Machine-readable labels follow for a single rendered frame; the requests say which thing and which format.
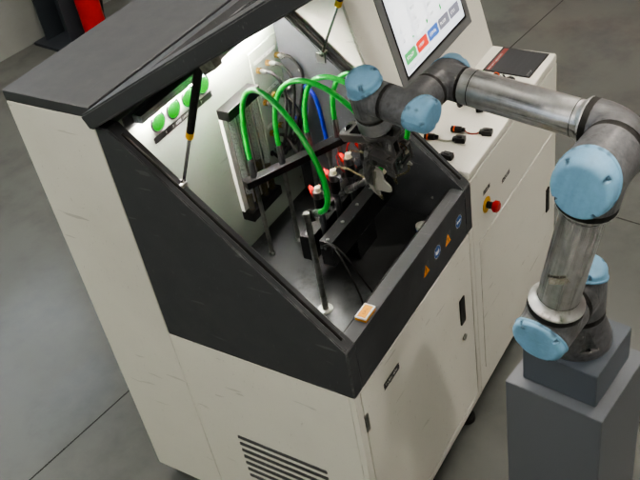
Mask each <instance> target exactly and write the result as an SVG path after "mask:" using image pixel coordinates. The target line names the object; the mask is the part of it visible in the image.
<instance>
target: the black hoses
mask: <svg viewBox="0 0 640 480"><path fill-rule="evenodd" d="M284 57H287V58H289V59H290V60H291V61H292V62H293V63H294V64H295V65H296V66H297V67H298V69H299V70H300V73H301V78H304V72H303V69H302V68H301V66H300V65H299V63H298V62H297V61H296V60H295V59H294V58H293V57H291V56H290V55H288V54H284ZM275 66H280V67H281V68H282V69H283V70H284V71H285V72H286V73H287V74H288V75H289V76H290V79H292V78H293V76H292V74H291V72H290V71H289V70H288V69H287V68H286V67H285V66H284V65H283V64H282V63H279V62H275ZM266 73H269V74H271V75H272V76H273V77H274V78H275V79H276V80H277V81H278V82H279V83H280V85H282V84H283V82H282V80H281V79H280V78H279V77H278V76H277V75H276V74H275V73H274V72H273V71H271V70H266ZM303 85H305V84H301V91H300V99H299V105H298V107H297V105H296V104H295V99H296V90H295V84H293V85H292V99H291V98H290V97H289V96H288V95H287V93H286V89H284V91H283V94H282V95H281V97H284V103H285V110H286V111H287V112H288V100H289V101H290V102H291V104H292V110H291V118H292V119H293V120H294V114H295V110H296V111H297V116H296V122H295V123H296V124H297V126H298V123H299V118H300V123H299V129H300V130H301V129H302V125H303V119H302V113H301V107H302V98H303V93H304V90H303ZM279 135H280V136H284V141H283V142H281V144H282V147H283V151H284V155H286V154H287V153H288V152H289V150H291V149H293V150H294V152H295V153H297V152H299V151H302V150H303V144H302V143H301V141H300V139H299V138H298V136H297V135H296V133H295V132H294V131H293V135H292V128H291V127H290V133H289V135H288V122H287V121H286V119H285V130H284V133H279ZM291 138H292V139H291ZM294 140H295V141H294ZM298 140H299V141H300V148H299V151H298V150H297V149H296V147H295V146H294V145H296V144H297V142H298ZM287 142H288V144H287ZM286 144H287V145H286Z"/></svg>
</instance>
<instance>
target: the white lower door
mask: <svg viewBox="0 0 640 480"><path fill-rule="evenodd" d="M477 392H478V388H477V372H476V357H475V341H474V325H473V309H472V294H471V278H470V247H469V235H468V234H467V235H466V237H465V238H464V240H463V241H462V243H461V244H460V246H459V247H458V249H457V250H456V252H455V253H454V255H453V256H452V258H451V259H450V260H449V262H448V264H447V265H446V266H445V267H444V269H443V270H442V272H441V273H440V275H439V276H438V278H437V279H436V281H435V282H434V284H433V285H432V286H431V288H430V290H429V291H428V293H427V294H426V296H425V297H424V299H423V300H422V302H421V303H420V305H419V306H418V308H417V309H416V310H415V312H414V313H413V315H412V316H411V318H410V320H409V321H408V323H407V324H406V326H405V327H404V328H403V329H402V330H401V332H400V333H399V335H398V336H397V338H396V339H395V341H394V342H393V344H392V345H391V347H390V349H389V350H388V352H387V353H386V354H385V356H384V357H383V359H382V360H381V362H380V363H379V365H378V366H377V368H376V369H375V371H374V372H373V374H372V375H371V377H370V378H369V380H368V381H367V383H366V384H365V386H364V387H363V388H362V389H361V391H360V392H359V393H360V398H361V403H362V409H363V413H364V419H365V424H366V429H367V435H368V439H369V445H370V454H371V460H372V464H373V470H374V475H375V480H429V479H430V476H431V474H432V473H433V471H434V469H435V467H436V466H437V464H438V462H439V460H440V458H441V457H442V455H443V453H444V451H445V450H446V448H447V446H448V444H449V443H450V440H451V438H452V436H453V435H454V434H455V432H456V430H457V429H458V427H459V425H460V423H461V422H462V420H463V418H464V416H465V414H466V413H467V411H468V409H469V407H470V405H471V403H472V401H473V399H474V398H475V396H476V394H477Z"/></svg>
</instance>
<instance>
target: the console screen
mask: <svg viewBox="0 0 640 480"><path fill-rule="evenodd" d="M373 2H374V5H375V7H376V10H377V13H378V16H379V19H380V22H381V25H382V28H383V31H384V33H385V35H386V38H387V41H388V44H389V47H390V52H391V55H392V58H393V61H394V64H395V66H396V68H397V71H398V74H399V77H400V80H401V83H402V86H403V87H406V86H407V85H408V84H409V83H410V82H412V81H413V80H414V79H415V78H416V77H418V76H419V75H420V74H421V73H422V72H423V71H425V70H426V69H427V68H428V67H429V66H430V65H431V64H432V63H433V62H434V61H435V60H437V59H438V58H440V57H441V55H442V54H443V53H444V52H445V51H446V50H447V49H448V48H449V46H450V45H451V44H452V43H453V42H454V41H455V40H456V39H457V37H458V36H459V35H460V34H461V33H462V32H463V31H464V30H465V28H466V27H467V26H468V25H469V24H470V23H471V18H470V12H469V9H468V5H467V2H466V0H373Z"/></svg>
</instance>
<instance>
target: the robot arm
mask: <svg viewBox="0 0 640 480"><path fill-rule="evenodd" d="M345 86H346V90H347V96H348V98H349V100H350V105H351V108H352V111H353V114H354V117H355V121H350V122H349V123H348V124H347V125H346V126H345V127H344V128H343V129H342V131H341V132H340V133H339V136H340V138H341V139H342V140H343V141H344V142H352V143H366V148H365V150H364V155H363V156H364V160H363V162H364V166H363V173H364V176H365V178H366V180H367V182H368V183H369V185H370V187H371V189H372V190H373V191H374V192H375V193H376V194H377V195H379V196H380V195H381V191H385V192H392V188H391V185H390V184H389V183H388V182H387V181H386V180H385V178H384V172H383V171H382V170H381V169H379V168H377V167H375V166H378V167H380V168H383V169H385V170H386V171H387V174H388V175H389V176H391V177H393V178H396V175H397V174H398V173H399V172H400V171H401V170H402V168H404V167H405V166H406V165H411V166H412V162H411V161H410V159H411V157H412V156H414V155H413V151H412V147H411V143H410V141H409V140H407V139H405V138H402V137H400V135H401V133H402V131H401V129H399V128H397V127H395V126H394V125H396V126H399V127H401V128H404V129H405V130H409V131H415V132H418V133H422V134H427V133H430V132H431V131H433V130H434V128H435V126H436V124H437V123H438V122H439V119H440V116H441V111H442V107H441V105H443V104H444V103H445V102H446V101H448V100H449V101H451V102H454V103H458V104H461V105H464V106H468V107H471V108H474V109H477V110H482V111H485V112H489V113H492V114H495V115H499V116H502V117H505V118H509V119H511V120H514V121H517V122H521V123H524V124H527V125H531V126H534V127H536V128H540V129H543V130H549V131H552V132H555V133H558V134H562V135H565V136H568V137H571V138H573V139H574V142H575V144H574V145H573V146H572V147H571V149H570V150H569V151H567V152H566V153H565V154H564V155H563V156H562V157H561V158H560V159H559V161H558V162H557V164H556V166H555V168H554V170H553V172H552V174H551V177H550V192H551V195H552V196H554V198H553V199H554V204H555V206H556V208H557V209H558V210H559V211H558V215H557V219H556V222H555V226H554V230H553V233H552V237H551V240H550V246H549V250H548V253H547V257H546V261H545V264H544V268H543V271H542V275H541V278H540V282H537V283H536V284H534V285H533V286H532V287H531V289H530V292H529V295H528V298H527V302H526V306H525V308H524V310H523V312H522V314H521V315H520V317H519V318H517V319H516V320H515V323H514V325H513V327H512V333H513V336H514V338H515V340H516V341H517V343H518V344H519V345H520V346H521V347H522V348H523V349H524V350H525V351H526V352H528V353H529V354H531V355H533V356H535V357H537V358H539V359H542V360H546V361H549V360H551V361H555V360H558V359H560V358H562V359H565V360H569V361H573V362H586V361H591V360H594V359H597V358H599V357H601V356H602V355H604V354H605V353H606V352H607V351H608V350H609V349H610V346H611V342H612V329H611V325H610V322H609V319H608V317H607V315H606V306H607V293H608V281H609V278H610V276H609V269H608V265H607V263H606V262H605V261H604V259H602V258H601V257H600V256H598V255H596V254H595V253H596V251H597V248H598V245H599V242H600V239H601V236H602V233H603V229H604V227H605V224H606V223H608V222H610V221H611V220H613V219H614V218H615V217H616V215H617V214H618V212H619V210H620V207H621V204H622V201H623V198H624V195H625V192H626V190H627V187H628V185H629V184H630V181H631V180H632V179H633V178H634V176H635V175H636V174H637V172H638V171H640V117H639V116H638V115H637V114H636V113H635V112H633V111H632V110H630V109H628V108H626V107H625V106H623V105H621V104H618V103H616V102H613V101H611V100H608V99H604V98H601V97H597V96H592V97H590V98H589V99H584V98H580V97H576V96H573V95H569V94H566V93H563V92H559V91H556V90H549V89H546V88H542V87H538V86H535V85H532V84H528V83H525V82H521V81H517V80H514V79H510V78H507V77H504V76H500V75H497V74H493V73H489V72H486V71H482V70H477V69H473V68H471V67H470V64H469V62H468V60H467V59H466V58H464V57H462V56H461V54H458V53H455V52H450V53H447V54H445V55H443V56H442V57H441V58H438V59H437V60H435V61H434V62H433V63H432V64H431V65H430V66H429V67H428V68H427V69H426V70H425V71H423V72H422V73H421V74H420V75H419V76H418V77H416V78H415V79H414V80H413V81H412V82H410V83H409V84H408V85H407V86H406V87H401V86H398V85H395V84H392V83H390V82H387V81H384V80H383V76H382V75H381V73H380V71H379V70H378V68H376V67H375V66H372V65H360V66H357V67H355V68H353V69H352V70H351V71H350V72H349V73H348V74H347V76H346V79H345Z"/></svg>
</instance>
